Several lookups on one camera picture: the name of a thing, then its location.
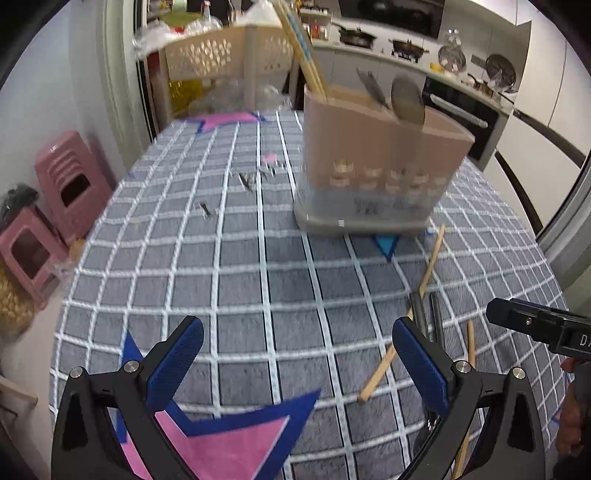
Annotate round metal strainer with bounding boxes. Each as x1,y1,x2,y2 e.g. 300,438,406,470
438,44,467,71

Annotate long wooden chopstick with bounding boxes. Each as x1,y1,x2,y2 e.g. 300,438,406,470
359,225,447,403
454,320,477,479

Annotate small black plastic spoon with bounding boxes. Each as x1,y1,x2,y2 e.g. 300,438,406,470
390,76,426,125

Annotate grey sliding door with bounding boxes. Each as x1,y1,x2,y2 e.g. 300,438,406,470
496,108,591,296

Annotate black wok with lid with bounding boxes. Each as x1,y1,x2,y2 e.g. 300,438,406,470
332,23,377,47

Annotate grey checked tablecloth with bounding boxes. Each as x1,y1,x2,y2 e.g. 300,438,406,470
51,110,571,480

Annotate black frying pan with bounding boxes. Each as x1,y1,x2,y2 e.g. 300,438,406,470
389,38,430,61

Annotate yellow mesh bag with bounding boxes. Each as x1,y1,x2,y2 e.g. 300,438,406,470
0,263,36,339

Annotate person's right hand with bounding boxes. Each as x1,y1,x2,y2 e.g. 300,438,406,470
555,359,591,457

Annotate beige plastic utensil holder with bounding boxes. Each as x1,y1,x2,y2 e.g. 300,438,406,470
294,84,476,238

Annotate yellow oil bottle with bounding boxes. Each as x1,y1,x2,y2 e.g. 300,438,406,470
168,78,204,116

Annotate black bag on stool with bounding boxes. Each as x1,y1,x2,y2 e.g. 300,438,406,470
0,183,40,222

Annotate beige perforated basket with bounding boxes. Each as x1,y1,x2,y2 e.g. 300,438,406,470
164,25,301,110

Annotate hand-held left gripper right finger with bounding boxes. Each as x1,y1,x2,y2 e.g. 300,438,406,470
392,318,548,480

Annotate bunch of wooden chopsticks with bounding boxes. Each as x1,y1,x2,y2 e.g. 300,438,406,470
274,0,329,101

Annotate round dark wire strainer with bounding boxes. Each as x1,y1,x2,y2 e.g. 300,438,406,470
486,54,518,87

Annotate clear crumpled plastic bag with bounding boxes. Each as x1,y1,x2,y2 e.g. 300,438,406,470
133,23,185,58

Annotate black built-in oven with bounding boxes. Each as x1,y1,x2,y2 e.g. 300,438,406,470
422,76,502,163

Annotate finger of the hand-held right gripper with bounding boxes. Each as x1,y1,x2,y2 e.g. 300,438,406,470
486,298,561,347

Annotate low pink plastic stool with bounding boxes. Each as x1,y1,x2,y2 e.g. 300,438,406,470
0,205,70,310

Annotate tall pink plastic stool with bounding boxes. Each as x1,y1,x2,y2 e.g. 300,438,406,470
34,130,116,239

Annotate black range hood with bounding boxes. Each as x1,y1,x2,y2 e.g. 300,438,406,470
339,0,446,38

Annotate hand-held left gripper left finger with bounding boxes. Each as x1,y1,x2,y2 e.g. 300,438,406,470
52,316,204,480

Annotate white plastic bag in basket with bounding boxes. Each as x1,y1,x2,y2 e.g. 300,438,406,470
240,0,283,27

